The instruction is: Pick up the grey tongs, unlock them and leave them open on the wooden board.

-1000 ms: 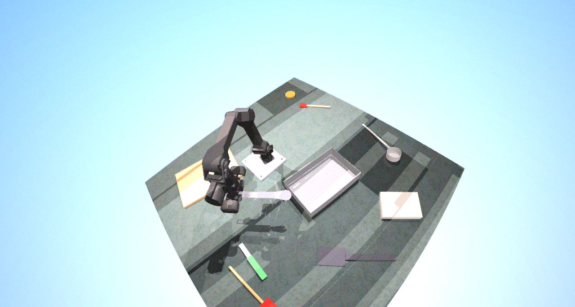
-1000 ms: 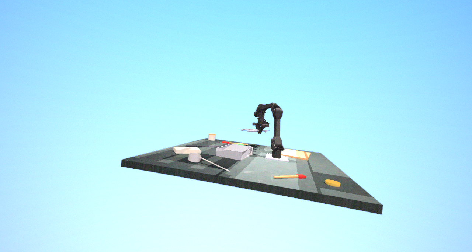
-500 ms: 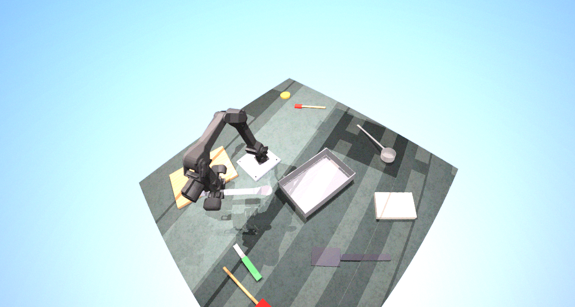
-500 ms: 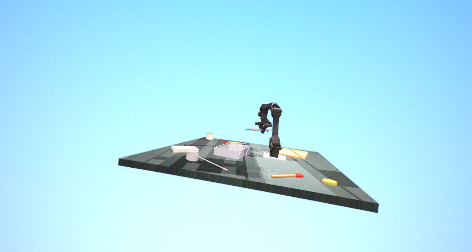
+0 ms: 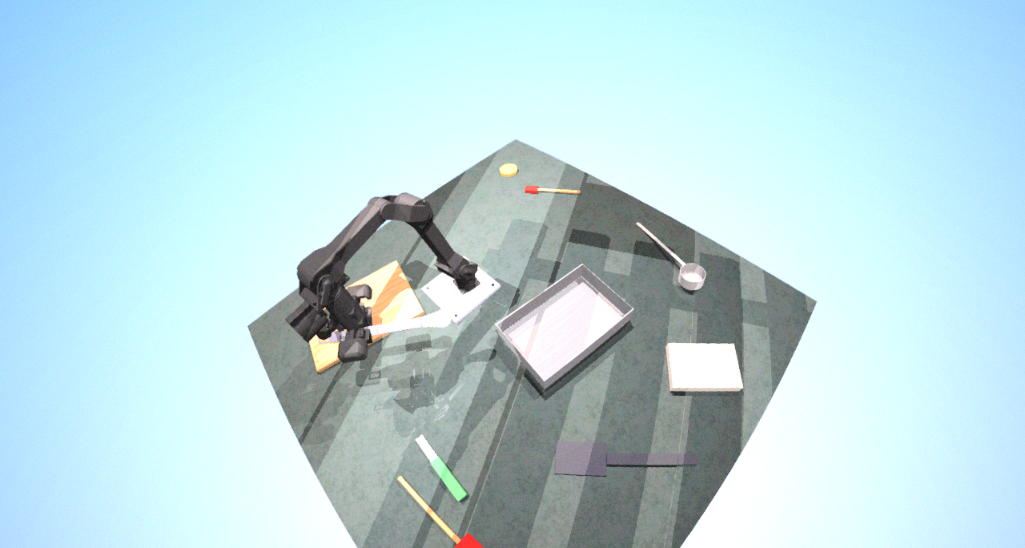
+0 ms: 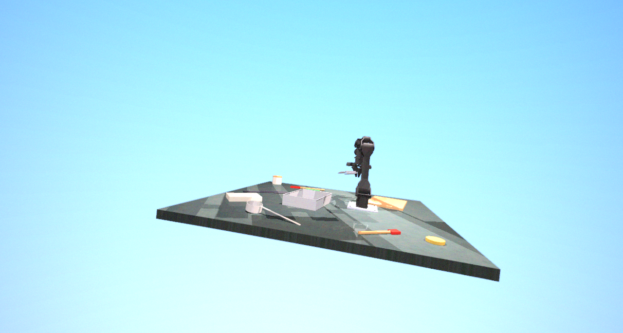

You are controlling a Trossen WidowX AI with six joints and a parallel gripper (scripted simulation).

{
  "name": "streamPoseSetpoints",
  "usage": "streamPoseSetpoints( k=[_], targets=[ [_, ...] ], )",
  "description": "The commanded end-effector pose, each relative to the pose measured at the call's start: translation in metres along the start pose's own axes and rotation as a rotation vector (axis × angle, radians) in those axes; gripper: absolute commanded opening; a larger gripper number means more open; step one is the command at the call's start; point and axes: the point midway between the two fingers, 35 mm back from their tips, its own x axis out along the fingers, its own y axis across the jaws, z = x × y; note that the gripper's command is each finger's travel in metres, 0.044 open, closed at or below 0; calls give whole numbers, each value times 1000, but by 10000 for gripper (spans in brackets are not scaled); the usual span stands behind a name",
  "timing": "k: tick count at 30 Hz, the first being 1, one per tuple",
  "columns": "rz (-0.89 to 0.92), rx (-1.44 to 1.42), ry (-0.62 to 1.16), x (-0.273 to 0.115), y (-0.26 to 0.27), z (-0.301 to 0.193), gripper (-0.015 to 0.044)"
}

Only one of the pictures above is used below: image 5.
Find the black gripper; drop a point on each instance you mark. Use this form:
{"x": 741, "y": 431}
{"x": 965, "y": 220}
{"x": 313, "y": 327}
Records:
{"x": 355, "y": 345}

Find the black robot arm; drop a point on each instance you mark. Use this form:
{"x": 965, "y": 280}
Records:
{"x": 321, "y": 274}

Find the green and white flat bar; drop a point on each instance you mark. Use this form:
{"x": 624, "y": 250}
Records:
{"x": 442, "y": 470}

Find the white measuring scoop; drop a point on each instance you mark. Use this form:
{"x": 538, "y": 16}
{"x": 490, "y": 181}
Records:
{"x": 691, "y": 276}

